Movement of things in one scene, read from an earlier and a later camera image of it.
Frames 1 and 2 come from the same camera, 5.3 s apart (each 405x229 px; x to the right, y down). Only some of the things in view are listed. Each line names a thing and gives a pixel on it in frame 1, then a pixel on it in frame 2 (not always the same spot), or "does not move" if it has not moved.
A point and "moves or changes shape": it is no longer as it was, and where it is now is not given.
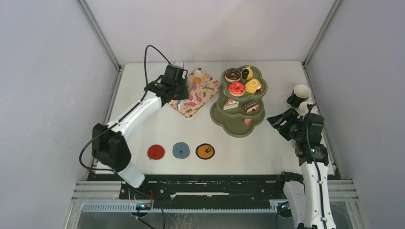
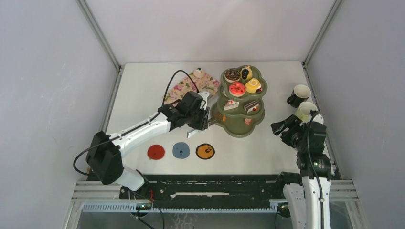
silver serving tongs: [179, 104] moves or changes shape
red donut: [237, 88] does not move
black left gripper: [184, 95] to [202, 124]
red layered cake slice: [247, 121] does not move
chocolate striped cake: [251, 107] does not move
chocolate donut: [232, 75] does not move
